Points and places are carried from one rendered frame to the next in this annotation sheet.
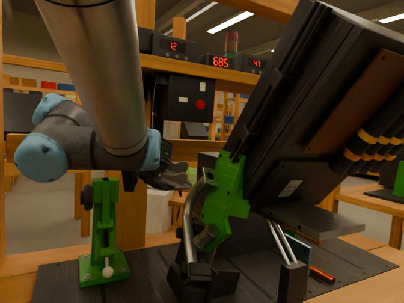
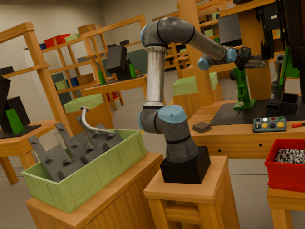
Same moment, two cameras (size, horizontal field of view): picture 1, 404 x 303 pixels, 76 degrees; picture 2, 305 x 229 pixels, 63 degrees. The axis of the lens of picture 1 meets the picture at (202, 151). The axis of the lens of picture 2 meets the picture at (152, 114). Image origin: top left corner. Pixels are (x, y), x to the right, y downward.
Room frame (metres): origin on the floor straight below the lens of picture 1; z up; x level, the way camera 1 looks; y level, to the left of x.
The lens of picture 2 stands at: (-0.64, -0.83, 1.47)
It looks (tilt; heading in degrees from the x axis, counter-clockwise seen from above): 16 degrees down; 60
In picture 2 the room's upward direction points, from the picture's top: 15 degrees counter-clockwise
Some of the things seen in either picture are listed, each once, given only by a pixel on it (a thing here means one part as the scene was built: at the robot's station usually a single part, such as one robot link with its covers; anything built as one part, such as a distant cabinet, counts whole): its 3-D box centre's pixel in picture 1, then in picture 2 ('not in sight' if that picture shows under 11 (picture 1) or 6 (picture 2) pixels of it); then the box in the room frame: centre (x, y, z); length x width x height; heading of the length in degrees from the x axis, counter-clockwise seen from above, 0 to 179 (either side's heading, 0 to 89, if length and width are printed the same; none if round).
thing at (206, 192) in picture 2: not in sight; (188, 176); (-0.04, 0.05, 0.83); 0.32 x 0.32 x 0.04; 29
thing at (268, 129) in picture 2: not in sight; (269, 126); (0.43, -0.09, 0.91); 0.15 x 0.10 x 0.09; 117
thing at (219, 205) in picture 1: (231, 189); (291, 63); (0.70, -0.09, 1.17); 0.13 x 0.12 x 0.20; 117
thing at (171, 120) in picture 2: not in sight; (172, 121); (-0.04, 0.06, 1.11); 0.13 x 0.12 x 0.14; 98
